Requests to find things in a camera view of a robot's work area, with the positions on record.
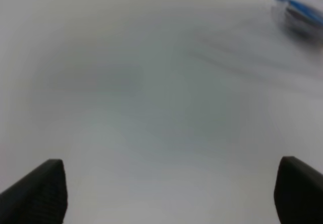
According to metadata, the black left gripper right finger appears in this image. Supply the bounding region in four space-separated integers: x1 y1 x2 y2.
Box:
274 156 322 224

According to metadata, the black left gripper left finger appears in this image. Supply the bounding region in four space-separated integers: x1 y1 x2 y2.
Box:
1 159 68 223

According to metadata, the clear zip bag blue strip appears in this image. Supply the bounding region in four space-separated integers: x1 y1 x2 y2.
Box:
272 0 322 36

